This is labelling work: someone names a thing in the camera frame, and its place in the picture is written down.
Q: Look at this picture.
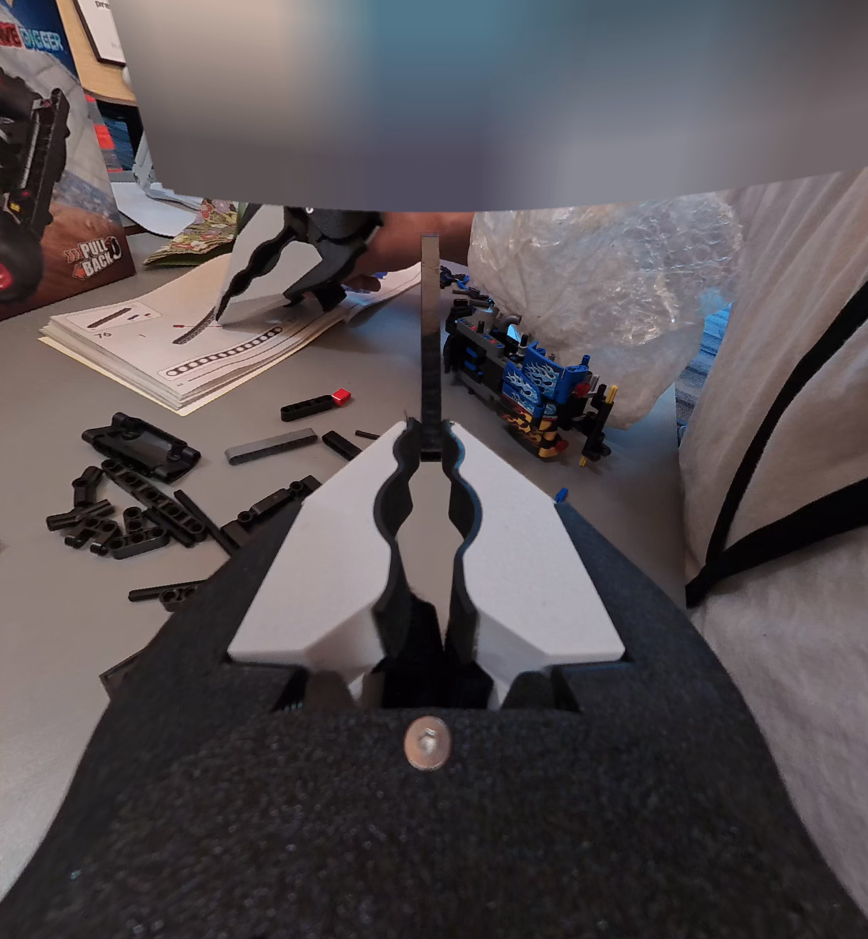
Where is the lego set cardboard box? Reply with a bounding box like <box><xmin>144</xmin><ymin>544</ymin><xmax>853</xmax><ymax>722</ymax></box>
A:
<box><xmin>0</xmin><ymin>0</ymin><xmax>137</xmax><ymax>335</ymax></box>

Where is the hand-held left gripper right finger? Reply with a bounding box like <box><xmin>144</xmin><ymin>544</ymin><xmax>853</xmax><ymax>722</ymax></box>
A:
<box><xmin>441</xmin><ymin>422</ymin><xmax>627</xmax><ymax>701</ymax></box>

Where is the person's white garment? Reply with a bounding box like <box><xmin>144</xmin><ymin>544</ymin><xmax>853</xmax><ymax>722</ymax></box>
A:
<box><xmin>680</xmin><ymin>165</ymin><xmax>868</xmax><ymax>939</ymax></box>

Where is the partly built blue lego vehicle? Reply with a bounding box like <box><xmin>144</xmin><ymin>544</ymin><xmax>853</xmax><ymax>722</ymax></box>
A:
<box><xmin>441</xmin><ymin>304</ymin><xmax>620</xmax><ymax>468</ymax></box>

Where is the black lego angled connector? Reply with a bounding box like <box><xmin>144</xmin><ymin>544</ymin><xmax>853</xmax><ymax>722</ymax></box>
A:
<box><xmin>127</xmin><ymin>580</ymin><xmax>209</xmax><ymax>612</ymax></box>

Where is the white metal book stand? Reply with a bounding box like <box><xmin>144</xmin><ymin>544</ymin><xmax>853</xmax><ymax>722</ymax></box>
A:
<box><xmin>114</xmin><ymin>132</ymin><xmax>205</xmax><ymax>238</ymax></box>

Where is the long black lego beam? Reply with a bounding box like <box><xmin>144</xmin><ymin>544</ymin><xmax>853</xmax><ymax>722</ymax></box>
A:
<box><xmin>419</xmin><ymin>235</ymin><xmax>444</xmax><ymax>462</ymax></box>

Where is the black beam with red pin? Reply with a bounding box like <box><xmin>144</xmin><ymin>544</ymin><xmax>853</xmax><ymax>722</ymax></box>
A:
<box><xmin>280</xmin><ymin>389</ymin><xmax>352</xmax><ymax>423</ymax></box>

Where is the white paper manual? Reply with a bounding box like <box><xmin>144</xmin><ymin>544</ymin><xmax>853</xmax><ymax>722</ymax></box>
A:
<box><xmin>74</xmin><ymin>0</ymin><xmax>128</xmax><ymax>68</ymax></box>

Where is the pile of black lego connectors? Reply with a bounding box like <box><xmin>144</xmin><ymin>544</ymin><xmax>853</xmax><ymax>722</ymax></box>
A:
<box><xmin>45</xmin><ymin>458</ymin><xmax>240</xmax><ymax>562</ymax></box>

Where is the grey lego beam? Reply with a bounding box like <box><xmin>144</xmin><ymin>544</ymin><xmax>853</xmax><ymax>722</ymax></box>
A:
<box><xmin>225</xmin><ymin>431</ymin><xmax>320</xmax><ymax>467</ymax></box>

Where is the cluster of small lego pins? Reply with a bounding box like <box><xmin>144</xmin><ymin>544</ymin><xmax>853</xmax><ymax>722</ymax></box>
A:
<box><xmin>440</xmin><ymin>264</ymin><xmax>491</xmax><ymax>306</ymax></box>

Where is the black strap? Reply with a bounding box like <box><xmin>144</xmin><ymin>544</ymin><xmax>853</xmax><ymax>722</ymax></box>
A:
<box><xmin>685</xmin><ymin>242</ymin><xmax>868</xmax><ymax>610</ymax></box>

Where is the large crumpled clear plastic bag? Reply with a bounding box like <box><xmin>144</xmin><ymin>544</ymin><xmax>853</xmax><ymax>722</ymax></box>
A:
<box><xmin>469</xmin><ymin>192</ymin><xmax>745</xmax><ymax>431</ymax></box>

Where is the black lego frame piece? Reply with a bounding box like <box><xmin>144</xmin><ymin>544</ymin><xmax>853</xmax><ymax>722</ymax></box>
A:
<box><xmin>221</xmin><ymin>475</ymin><xmax>322</xmax><ymax>547</ymax></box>

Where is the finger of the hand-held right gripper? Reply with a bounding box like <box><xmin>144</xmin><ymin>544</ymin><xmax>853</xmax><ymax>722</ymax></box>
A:
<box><xmin>217</xmin><ymin>219</ymin><xmax>326</xmax><ymax>326</ymax></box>
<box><xmin>217</xmin><ymin>205</ymin><xmax>289</xmax><ymax>321</ymax></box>

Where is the wooden stand board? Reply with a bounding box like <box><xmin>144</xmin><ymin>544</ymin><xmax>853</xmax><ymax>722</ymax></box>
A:
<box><xmin>56</xmin><ymin>0</ymin><xmax>138</xmax><ymax>104</ymax></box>

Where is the folded colourful leaflet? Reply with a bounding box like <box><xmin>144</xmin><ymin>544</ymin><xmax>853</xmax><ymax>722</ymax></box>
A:
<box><xmin>142</xmin><ymin>198</ymin><xmax>241</xmax><ymax>265</ymax></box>

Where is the black ringed lego plate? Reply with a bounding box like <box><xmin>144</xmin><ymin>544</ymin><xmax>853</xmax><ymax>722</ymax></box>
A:
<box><xmin>98</xmin><ymin>646</ymin><xmax>153</xmax><ymax>701</ymax></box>

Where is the person's right hand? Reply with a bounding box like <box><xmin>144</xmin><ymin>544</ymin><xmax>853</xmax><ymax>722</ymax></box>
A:
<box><xmin>346</xmin><ymin>213</ymin><xmax>425</xmax><ymax>293</ymax></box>

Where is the open lego instruction booklet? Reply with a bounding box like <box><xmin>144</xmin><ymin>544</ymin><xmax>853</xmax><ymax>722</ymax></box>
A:
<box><xmin>38</xmin><ymin>263</ymin><xmax>424</xmax><ymax>416</ymax></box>

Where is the black lego panel piece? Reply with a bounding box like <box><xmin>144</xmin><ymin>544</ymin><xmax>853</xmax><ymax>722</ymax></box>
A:
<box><xmin>82</xmin><ymin>412</ymin><xmax>202</xmax><ymax>483</ymax></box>

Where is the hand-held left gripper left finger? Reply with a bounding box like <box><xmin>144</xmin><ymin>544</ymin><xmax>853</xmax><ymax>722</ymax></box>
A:
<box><xmin>227</xmin><ymin>420</ymin><xmax>444</xmax><ymax>698</ymax></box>

